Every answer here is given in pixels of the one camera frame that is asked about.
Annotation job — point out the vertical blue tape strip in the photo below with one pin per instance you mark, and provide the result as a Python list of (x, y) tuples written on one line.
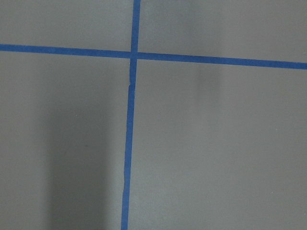
[(130, 113)]

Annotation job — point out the horizontal blue tape strip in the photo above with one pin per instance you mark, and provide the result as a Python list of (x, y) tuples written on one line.
[(152, 56)]

